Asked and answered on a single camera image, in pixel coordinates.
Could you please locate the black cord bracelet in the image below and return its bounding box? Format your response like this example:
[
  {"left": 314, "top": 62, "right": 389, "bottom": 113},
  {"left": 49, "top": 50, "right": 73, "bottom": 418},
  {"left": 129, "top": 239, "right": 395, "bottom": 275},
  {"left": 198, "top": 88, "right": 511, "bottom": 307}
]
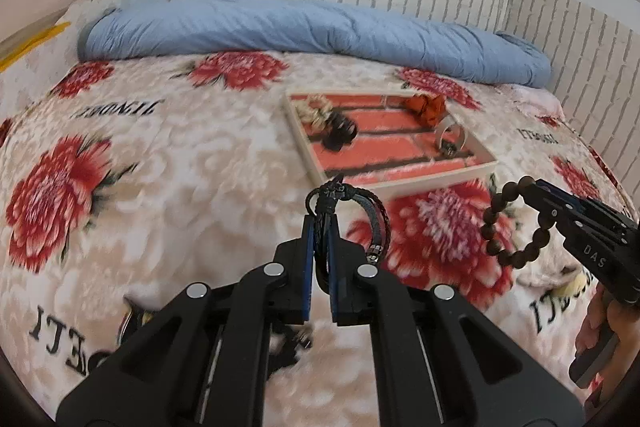
[{"left": 270, "top": 324, "right": 313, "bottom": 370}]

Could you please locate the rolled blue quilt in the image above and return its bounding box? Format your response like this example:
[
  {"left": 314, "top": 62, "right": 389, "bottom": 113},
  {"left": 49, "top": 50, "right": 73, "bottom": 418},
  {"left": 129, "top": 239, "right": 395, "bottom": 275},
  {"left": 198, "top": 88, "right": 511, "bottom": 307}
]
[{"left": 77, "top": 0, "right": 551, "bottom": 88}]

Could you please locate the yellow tape strip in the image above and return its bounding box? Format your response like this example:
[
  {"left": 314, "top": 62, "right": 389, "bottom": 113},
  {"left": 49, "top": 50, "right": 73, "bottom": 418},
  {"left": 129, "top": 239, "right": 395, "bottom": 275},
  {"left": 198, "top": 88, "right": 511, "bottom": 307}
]
[{"left": 0, "top": 21, "right": 71, "bottom": 72}]

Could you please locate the red floral printed blanket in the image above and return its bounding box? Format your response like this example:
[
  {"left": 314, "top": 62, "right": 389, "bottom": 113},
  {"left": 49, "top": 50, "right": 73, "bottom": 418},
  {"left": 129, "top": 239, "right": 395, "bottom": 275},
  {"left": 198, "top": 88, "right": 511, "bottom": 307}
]
[{"left": 0, "top": 49, "right": 640, "bottom": 427}]

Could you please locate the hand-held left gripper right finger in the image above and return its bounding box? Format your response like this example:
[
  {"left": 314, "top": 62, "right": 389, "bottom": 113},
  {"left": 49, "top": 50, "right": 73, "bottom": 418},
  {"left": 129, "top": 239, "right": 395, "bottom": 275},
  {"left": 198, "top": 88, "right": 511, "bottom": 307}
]
[{"left": 327, "top": 217, "right": 586, "bottom": 427}]

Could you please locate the wooden tray with brick-pattern base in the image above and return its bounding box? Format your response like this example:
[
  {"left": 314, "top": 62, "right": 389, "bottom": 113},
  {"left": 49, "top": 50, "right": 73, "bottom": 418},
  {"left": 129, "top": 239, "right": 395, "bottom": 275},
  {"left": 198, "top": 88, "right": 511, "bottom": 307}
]
[{"left": 284, "top": 89, "right": 500, "bottom": 200}]

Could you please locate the person's right hand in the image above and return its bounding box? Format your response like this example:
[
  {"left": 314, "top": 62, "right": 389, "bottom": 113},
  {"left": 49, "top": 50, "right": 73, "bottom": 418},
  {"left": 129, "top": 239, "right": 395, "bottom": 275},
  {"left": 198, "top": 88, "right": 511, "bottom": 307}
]
[{"left": 575, "top": 282, "right": 640, "bottom": 408}]

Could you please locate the brown wooden bead bracelet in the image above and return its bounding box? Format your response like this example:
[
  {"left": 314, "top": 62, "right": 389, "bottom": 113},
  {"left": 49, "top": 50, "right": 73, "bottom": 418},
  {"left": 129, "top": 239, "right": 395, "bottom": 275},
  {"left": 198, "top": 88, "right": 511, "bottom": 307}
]
[{"left": 481, "top": 175, "right": 553, "bottom": 269}]

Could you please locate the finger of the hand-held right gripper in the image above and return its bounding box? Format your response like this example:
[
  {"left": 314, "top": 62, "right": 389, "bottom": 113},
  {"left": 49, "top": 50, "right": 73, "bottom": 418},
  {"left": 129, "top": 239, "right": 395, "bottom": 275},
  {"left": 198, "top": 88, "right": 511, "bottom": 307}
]
[
  {"left": 520, "top": 177, "right": 640, "bottom": 234},
  {"left": 530, "top": 198, "right": 627, "bottom": 249}
]

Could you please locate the orange scrunchie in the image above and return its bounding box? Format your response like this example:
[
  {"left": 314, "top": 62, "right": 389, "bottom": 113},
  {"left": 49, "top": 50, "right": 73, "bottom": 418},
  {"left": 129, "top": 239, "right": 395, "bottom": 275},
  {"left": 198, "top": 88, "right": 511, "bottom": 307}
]
[{"left": 402, "top": 94, "right": 446, "bottom": 124}]

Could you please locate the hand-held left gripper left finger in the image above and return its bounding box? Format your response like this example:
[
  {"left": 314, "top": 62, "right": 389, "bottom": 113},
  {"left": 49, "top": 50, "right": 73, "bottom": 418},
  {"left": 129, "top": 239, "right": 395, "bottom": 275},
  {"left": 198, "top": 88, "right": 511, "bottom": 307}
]
[{"left": 55, "top": 213, "right": 317, "bottom": 427}]

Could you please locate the black braided leather bracelet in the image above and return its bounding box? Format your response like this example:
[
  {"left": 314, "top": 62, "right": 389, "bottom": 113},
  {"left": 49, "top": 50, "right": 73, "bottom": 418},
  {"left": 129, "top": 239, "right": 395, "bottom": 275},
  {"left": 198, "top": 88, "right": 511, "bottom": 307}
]
[{"left": 305, "top": 174, "right": 388, "bottom": 293}]

